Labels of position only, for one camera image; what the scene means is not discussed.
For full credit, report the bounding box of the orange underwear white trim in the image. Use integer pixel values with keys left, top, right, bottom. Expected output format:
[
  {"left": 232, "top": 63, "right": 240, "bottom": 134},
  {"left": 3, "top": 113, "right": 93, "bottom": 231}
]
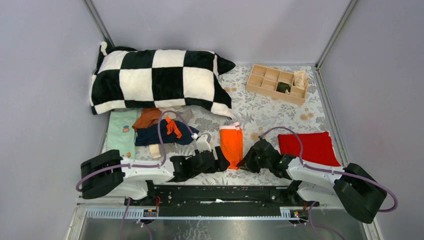
[{"left": 219, "top": 122, "right": 244, "bottom": 170}]

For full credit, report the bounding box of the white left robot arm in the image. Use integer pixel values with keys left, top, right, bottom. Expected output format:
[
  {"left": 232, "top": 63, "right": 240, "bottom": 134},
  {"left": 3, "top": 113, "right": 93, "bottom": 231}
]
[{"left": 75, "top": 146, "right": 230, "bottom": 206}]

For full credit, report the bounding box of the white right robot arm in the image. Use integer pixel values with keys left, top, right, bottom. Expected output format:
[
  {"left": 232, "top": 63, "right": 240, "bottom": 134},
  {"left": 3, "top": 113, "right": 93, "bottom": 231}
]
[{"left": 237, "top": 139, "right": 388, "bottom": 224}]

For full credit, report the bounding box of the navy underwear orange trim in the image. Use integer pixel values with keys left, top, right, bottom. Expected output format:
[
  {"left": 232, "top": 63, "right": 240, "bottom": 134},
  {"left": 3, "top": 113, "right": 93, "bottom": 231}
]
[{"left": 135, "top": 117, "right": 199, "bottom": 147}]

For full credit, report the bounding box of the floral bed sheet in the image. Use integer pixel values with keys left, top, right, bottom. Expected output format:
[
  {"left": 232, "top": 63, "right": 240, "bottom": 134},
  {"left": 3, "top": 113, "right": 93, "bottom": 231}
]
[{"left": 96, "top": 65, "right": 345, "bottom": 187}]

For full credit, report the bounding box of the grey garment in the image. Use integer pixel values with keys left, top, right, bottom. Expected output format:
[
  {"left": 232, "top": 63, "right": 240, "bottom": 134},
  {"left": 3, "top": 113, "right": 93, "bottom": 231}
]
[{"left": 180, "top": 109, "right": 194, "bottom": 123}]

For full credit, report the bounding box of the red folded cloth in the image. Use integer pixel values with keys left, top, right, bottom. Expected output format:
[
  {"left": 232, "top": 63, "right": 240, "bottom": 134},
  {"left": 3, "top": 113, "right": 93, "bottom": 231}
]
[{"left": 277, "top": 131, "right": 341, "bottom": 167}]

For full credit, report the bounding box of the cream beige garment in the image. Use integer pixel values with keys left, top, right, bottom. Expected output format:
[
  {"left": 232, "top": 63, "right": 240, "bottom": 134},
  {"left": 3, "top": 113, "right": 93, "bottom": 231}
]
[{"left": 159, "top": 106, "right": 183, "bottom": 120}]

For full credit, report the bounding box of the rust brown garment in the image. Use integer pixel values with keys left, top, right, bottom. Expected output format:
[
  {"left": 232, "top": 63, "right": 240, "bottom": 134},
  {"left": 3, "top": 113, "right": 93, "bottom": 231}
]
[{"left": 132, "top": 108, "right": 162, "bottom": 131}]

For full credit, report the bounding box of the rolled dark green garment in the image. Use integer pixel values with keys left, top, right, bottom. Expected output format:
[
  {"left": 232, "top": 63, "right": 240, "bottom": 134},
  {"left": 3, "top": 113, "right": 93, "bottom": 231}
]
[{"left": 276, "top": 81, "right": 292, "bottom": 95}]

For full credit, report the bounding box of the wooden compartment organizer box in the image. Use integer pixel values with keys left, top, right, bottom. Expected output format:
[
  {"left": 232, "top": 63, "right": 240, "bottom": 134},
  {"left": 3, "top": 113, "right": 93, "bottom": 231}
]
[{"left": 245, "top": 64, "right": 310, "bottom": 106}]

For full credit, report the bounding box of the rolled beige garment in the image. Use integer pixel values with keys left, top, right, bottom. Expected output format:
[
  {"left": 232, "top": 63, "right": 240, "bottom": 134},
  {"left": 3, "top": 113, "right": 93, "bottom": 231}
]
[{"left": 293, "top": 70, "right": 309, "bottom": 90}]

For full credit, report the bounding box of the mint green printed cloth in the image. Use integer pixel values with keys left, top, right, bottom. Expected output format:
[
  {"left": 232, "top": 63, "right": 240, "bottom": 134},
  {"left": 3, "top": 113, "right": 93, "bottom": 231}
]
[{"left": 106, "top": 110, "right": 138, "bottom": 159}]

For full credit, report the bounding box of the black white checkered pillow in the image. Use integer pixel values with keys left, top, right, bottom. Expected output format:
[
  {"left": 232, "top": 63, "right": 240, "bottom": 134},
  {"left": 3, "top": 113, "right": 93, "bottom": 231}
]
[{"left": 89, "top": 42, "right": 236, "bottom": 118}]

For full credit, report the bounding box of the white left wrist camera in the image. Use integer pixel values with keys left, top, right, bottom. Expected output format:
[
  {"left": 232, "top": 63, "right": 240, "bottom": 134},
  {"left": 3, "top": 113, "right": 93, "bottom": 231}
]
[{"left": 195, "top": 133, "right": 212, "bottom": 153}]

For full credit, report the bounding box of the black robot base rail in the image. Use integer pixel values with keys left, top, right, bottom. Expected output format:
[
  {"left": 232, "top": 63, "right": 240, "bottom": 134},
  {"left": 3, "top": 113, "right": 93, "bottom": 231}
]
[{"left": 129, "top": 185, "right": 312, "bottom": 212}]

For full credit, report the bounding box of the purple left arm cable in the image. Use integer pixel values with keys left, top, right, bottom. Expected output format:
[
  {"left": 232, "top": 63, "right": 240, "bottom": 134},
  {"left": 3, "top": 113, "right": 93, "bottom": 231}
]
[{"left": 75, "top": 110, "right": 200, "bottom": 193}]

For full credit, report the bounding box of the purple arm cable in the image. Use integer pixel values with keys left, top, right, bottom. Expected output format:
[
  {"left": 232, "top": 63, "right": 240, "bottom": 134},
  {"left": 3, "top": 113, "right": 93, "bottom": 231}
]
[
  {"left": 75, "top": 110, "right": 200, "bottom": 193},
  {"left": 259, "top": 126, "right": 399, "bottom": 240}
]

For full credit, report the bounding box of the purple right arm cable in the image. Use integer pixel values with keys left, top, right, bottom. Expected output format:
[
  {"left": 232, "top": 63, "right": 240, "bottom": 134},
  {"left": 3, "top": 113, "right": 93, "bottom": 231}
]
[{"left": 259, "top": 126, "right": 399, "bottom": 240}]

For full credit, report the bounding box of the perforated metal cable tray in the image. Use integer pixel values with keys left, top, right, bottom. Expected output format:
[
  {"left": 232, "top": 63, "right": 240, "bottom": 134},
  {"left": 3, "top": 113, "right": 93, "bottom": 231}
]
[{"left": 86, "top": 207, "right": 301, "bottom": 221}]

